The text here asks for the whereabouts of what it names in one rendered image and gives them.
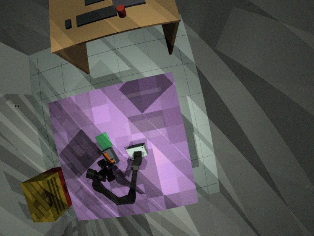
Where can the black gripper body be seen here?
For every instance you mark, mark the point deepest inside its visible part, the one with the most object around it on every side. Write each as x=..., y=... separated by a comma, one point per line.
x=102, y=164

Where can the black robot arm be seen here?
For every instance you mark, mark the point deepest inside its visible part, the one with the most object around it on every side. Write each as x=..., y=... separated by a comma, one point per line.
x=97, y=177

